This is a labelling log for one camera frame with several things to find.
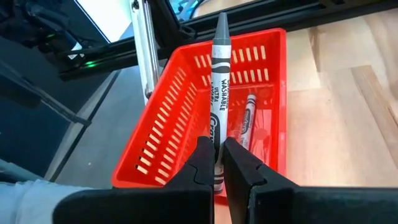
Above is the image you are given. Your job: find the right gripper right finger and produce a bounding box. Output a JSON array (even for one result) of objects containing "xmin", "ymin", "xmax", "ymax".
[{"xmin": 221, "ymin": 137, "xmax": 398, "ymax": 224}]

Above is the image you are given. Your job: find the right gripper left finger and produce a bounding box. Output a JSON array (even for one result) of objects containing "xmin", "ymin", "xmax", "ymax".
[{"xmin": 52, "ymin": 136, "xmax": 216, "ymax": 224}]

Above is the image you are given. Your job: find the grey crayon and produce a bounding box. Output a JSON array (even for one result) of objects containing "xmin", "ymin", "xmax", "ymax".
[
  {"xmin": 210, "ymin": 11, "xmax": 233, "ymax": 195},
  {"xmin": 239, "ymin": 93, "xmax": 257, "ymax": 152}
]

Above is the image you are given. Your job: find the red plastic basket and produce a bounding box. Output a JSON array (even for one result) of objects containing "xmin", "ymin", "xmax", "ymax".
[{"xmin": 111, "ymin": 27, "xmax": 288, "ymax": 208}]

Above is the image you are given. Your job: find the person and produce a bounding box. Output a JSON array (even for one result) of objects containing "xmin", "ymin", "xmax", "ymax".
[{"xmin": 0, "ymin": 179, "xmax": 94, "ymax": 224}]

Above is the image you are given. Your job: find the silver aluminium bar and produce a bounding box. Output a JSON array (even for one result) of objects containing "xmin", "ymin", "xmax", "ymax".
[{"xmin": 129, "ymin": 0, "xmax": 160, "ymax": 106}]

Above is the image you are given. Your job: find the black aluminium table frame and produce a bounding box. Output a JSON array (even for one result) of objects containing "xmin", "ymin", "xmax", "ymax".
[{"xmin": 58, "ymin": 0, "xmax": 398, "ymax": 82}]

